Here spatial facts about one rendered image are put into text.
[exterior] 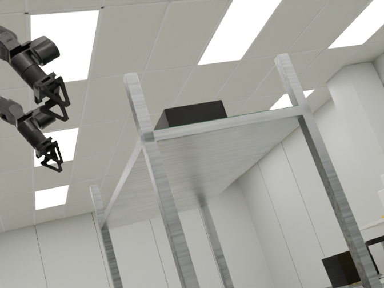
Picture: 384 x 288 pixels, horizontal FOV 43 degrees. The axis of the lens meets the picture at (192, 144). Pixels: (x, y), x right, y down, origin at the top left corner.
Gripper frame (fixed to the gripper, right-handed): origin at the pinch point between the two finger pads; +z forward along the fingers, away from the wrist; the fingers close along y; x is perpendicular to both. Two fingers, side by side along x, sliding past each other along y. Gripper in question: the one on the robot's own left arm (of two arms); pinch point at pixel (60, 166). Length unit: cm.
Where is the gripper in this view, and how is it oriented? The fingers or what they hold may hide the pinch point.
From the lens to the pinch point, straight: 174.6
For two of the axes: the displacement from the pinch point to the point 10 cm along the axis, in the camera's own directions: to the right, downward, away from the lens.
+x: -6.9, 5.7, -4.5
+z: 6.7, 7.3, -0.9
